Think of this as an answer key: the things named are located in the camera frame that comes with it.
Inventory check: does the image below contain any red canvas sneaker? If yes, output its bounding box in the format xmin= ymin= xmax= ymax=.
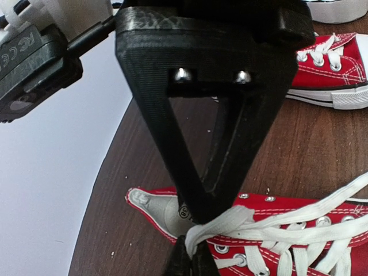
xmin=286 ymin=33 xmax=367 ymax=110
xmin=125 ymin=174 xmax=367 ymax=275

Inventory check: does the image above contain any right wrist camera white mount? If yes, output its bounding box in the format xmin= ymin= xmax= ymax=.
xmin=1 ymin=1 xmax=115 ymax=123

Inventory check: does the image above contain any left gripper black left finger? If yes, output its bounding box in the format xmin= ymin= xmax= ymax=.
xmin=163 ymin=235 xmax=191 ymax=276

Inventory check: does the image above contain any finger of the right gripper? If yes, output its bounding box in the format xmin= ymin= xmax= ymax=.
xmin=116 ymin=7 xmax=297 ymax=223

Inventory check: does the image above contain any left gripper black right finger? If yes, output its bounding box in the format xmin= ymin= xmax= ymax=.
xmin=192 ymin=241 xmax=220 ymax=276

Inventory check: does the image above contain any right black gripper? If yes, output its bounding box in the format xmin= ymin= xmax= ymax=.
xmin=117 ymin=1 xmax=316 ymax=46

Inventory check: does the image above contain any white scalloped ceramic bowl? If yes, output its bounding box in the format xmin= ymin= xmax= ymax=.
xmin=305 ymin=0 xmax=367 ymax=24

